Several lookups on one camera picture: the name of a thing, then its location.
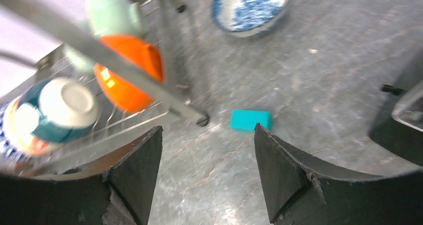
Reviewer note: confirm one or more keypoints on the pale green bowl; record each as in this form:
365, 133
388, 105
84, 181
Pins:
108, 17

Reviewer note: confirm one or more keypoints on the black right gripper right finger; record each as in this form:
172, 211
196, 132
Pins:
301, 189

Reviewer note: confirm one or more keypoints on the teal glazed bowl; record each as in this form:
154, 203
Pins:
58, 110

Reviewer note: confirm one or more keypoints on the stainless steel dish rack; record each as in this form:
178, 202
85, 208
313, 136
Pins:
42, 15

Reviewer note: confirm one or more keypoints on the black metronome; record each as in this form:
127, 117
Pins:
398, 126

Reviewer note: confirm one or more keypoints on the blue white zigzag bowl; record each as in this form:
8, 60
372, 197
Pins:
7, 150

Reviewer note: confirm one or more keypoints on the orange bowl white inside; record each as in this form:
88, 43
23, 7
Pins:
144, 57

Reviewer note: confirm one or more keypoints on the blue white floral bowl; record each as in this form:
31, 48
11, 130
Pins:
248, 18

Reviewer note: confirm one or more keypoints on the teal block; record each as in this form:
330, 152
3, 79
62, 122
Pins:
246, 120

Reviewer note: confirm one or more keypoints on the green checked small bowl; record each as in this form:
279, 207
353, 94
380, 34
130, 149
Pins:
79, 61

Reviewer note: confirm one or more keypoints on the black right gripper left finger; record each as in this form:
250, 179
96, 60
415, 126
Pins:
82, 198

